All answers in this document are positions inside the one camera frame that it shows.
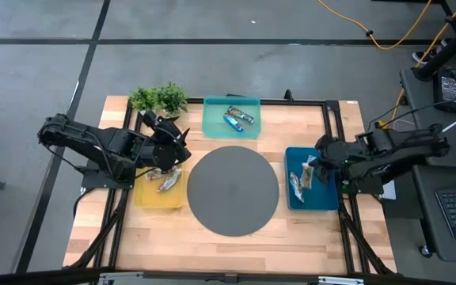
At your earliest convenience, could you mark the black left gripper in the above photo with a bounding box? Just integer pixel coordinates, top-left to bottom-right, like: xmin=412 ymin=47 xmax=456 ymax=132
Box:
xmin=145 ymin=118 xmax=192 ymax=173

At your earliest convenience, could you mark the teal plastic bin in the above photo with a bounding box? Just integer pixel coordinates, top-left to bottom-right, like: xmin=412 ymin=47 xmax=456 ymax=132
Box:
xmin=201 ymin=95 xmax=262 ymax=140

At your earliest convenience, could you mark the blue plastic bin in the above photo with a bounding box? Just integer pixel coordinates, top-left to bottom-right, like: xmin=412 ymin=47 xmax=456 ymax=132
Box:
xmin=283 ymin=146 xmax=340 ymax=211

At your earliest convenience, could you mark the green potted plant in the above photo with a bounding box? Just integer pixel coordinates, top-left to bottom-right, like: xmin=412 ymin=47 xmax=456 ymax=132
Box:
xmin=127 ymin=81 xmax=189 ymax=122

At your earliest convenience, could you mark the yellow plastic bin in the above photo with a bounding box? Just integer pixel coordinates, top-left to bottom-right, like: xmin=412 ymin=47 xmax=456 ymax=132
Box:
xmin=131 ymin=164 xmax=187 ymax=210

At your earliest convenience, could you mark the round grey woven placemat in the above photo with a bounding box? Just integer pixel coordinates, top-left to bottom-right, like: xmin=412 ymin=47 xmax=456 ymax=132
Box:
xmin=186 ymin=145 xmax=280 ymax=238

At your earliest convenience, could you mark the white flat box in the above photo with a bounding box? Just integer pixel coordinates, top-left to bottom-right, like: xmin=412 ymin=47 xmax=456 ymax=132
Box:
xmin=378 ymin=181 xmax=397 ymax=201

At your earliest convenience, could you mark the black power brick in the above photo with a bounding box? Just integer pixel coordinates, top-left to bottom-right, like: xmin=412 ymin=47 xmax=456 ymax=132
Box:
xmin=432 ymin=67 xmax=456 ymax=114

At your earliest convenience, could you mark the black desk leg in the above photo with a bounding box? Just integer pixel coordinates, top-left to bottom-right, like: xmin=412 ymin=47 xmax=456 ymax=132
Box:
xmin=414 ymin=0 xmax=456 ymax=82

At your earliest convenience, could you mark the black gantry beam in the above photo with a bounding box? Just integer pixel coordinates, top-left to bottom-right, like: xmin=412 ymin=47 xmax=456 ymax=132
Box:
xmin=0 ymin=267 xmax=456 ymax=285

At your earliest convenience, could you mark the black aluminium rig frame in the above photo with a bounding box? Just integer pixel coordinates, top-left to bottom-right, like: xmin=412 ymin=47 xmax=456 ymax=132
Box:
xmin=63 ymin=89 xmax=398 ymax=278

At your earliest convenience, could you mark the yellow extension cable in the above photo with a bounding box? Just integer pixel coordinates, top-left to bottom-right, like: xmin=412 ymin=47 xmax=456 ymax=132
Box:
xmin=374 ymin=0 xmax=456 ymax=130
xmin=317 ymin=0 xmax=434 ymax=51

